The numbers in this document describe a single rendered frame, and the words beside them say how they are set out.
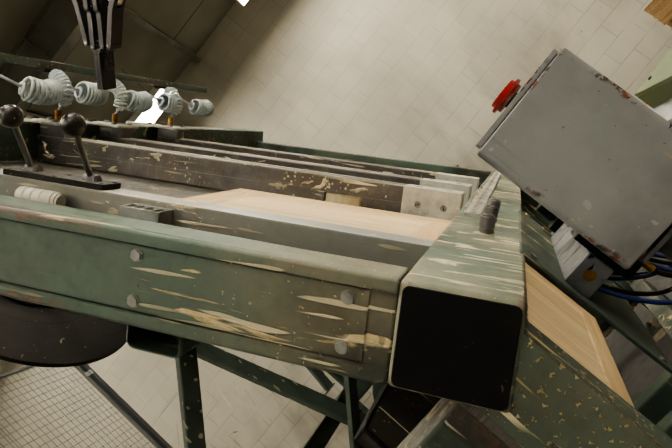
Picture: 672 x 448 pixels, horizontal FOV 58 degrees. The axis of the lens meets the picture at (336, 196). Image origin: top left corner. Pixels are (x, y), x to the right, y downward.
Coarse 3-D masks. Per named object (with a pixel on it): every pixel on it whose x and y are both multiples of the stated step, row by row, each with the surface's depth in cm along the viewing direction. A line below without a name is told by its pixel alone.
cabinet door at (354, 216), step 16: (224, 192) 126; (240, 192) 129; (256, 192) 132; (256, 208) 112; (272, 208) 115; (288, 208) 117; (304, 208) 119; (320, 208) 122; (336, 208) 124; (352, 208) 125; (368, 208) 128; (352, 224) 107; (368, 224) 109; (384, 224) 111; (400, 224) 113; (416, 224) 116; (432, 224) 116; (448, 224) 118
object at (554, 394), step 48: (624, 288) 252; (528, 336) 56; (384, 384) 88; (528, 384) 56; (576, 384) 55; (624, 384) 180; (384, 432) 75; (432, 432) 60; (480, 432) 58; (528, 432) 57; (576, 432) 55; (624, 432) 54
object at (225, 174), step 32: (64, 96) 157; (64, 160) 154; (96, 160) 151; (128, 160) 149; (160, 160) 146; (192, 160) 144; (224, 160) 141; (288, 192) 137; (320, 192) 135; (352, 192) 133; (384, 192) 131; (416, 192) 129; (448, 192) 127
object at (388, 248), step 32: (0, 192) 103; (64, 192) 99; (96, 192) 97; (128, 192) 98; (192, 224) 93; (224, 224) 91; (256, 224) 90; (288, 224) 88; (320, 224) 89; (352, 256) 86; (384, 256) 85; (416, 256) 83
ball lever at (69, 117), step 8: (72, 112) 94; (64, 120) 92; (72, 120) 92; (80, 120) 93; (64, 128) 93; (72, 128) 93; (80, 128) 93; (72, 136) 94; (80, 136) 95; (80, 144) 96; (80, 152) 97; (88, 160) 98; (88, 168) 98; (88, 176) 99; (96, 176) 100
